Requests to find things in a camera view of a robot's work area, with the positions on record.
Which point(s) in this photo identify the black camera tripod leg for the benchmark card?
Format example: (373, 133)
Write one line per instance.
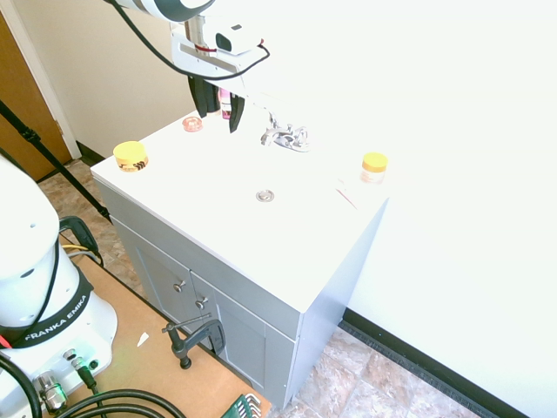
(48, 157)

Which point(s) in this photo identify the white vanity sink top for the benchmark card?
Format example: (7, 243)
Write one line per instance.
(243, 196)

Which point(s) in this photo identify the black C-clamp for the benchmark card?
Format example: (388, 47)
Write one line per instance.
(196, 337)

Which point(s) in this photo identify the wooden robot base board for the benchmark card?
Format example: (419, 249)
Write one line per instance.
(165, 348)

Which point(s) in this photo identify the silver cabinet door knob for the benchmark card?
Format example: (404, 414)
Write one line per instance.
(201, 303)
(179, 285)

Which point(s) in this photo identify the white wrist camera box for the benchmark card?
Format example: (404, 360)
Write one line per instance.
(235, 41)

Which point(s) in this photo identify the grey vanity cabinet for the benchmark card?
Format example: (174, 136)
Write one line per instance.
(243, 305)

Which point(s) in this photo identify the red thin stick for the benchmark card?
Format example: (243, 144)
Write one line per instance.
(346, 197)

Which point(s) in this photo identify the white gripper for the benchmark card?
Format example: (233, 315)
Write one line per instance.
(208, 62)

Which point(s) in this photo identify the pink label bottle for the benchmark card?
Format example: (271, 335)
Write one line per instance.
(225, 104)

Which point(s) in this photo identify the pink round glass dish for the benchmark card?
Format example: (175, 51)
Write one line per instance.
(193, 123)

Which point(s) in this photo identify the chrome sink drain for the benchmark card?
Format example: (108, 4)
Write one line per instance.
(265, 195)

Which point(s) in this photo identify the green hex key set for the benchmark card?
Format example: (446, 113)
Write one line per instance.
(243, 406)

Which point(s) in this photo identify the brown wooden door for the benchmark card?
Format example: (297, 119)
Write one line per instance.
(26, 109)

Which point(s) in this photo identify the small yellow-lid jar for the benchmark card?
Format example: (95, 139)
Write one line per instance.
(373, 168)

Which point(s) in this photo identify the wide yellow-lid jar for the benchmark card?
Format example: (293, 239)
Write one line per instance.
(130, 157)

